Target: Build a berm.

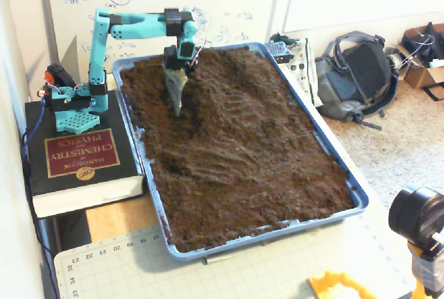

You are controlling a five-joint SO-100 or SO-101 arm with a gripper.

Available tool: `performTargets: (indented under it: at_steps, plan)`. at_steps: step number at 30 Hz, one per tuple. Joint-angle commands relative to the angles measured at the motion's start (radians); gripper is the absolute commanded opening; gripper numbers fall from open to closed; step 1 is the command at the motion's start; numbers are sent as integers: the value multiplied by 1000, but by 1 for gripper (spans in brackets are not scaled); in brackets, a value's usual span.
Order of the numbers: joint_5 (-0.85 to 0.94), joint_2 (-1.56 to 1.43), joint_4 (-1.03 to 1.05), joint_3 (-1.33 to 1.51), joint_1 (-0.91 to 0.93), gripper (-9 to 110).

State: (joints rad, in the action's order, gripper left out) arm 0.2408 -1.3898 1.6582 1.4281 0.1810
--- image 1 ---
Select foil wrapped scoop gripper finger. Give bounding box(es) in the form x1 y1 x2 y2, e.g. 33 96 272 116
164 68 191 117

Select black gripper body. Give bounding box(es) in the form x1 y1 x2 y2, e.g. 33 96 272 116
163 44 200 71

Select brown soil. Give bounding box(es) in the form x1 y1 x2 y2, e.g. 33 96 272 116
119 45 357 253

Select whiteboard with blue drawings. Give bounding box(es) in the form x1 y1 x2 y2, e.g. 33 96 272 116
37 0 282 59

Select perforated electronics box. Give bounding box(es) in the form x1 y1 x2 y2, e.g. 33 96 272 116
265 41 294 64

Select white electronics board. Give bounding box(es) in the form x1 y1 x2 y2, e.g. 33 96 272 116
268 32 324 108

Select black chemistry physics handbook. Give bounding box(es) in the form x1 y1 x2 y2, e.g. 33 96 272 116
24 89 146 219

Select grey backpack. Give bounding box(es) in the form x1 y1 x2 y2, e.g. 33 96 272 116
314 31 400 130

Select small metal pin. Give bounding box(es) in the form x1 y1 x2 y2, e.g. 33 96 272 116
203 255 232 266

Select grey gridded cutting mat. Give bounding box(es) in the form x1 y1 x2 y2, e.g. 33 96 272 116
53 208 422 299

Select blue plastic tray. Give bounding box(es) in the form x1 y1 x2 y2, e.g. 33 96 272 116
110 41 370 262

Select cardboard box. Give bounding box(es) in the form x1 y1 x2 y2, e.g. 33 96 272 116
393 27 444 91

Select black fabric items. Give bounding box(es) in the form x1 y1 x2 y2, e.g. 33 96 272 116
401 22 444 68

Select yellow plastic part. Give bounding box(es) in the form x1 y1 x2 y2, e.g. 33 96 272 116
308 270 379 299

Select blue cable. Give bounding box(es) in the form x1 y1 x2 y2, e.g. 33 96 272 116
21 101 48 175

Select black cable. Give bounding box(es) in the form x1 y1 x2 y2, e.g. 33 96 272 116
21 132 60 299

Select black camera lens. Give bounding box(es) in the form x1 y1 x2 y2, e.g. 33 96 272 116
388 185 444 262

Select yellow camera stand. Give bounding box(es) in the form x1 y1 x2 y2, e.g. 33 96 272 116
408 241 444 299

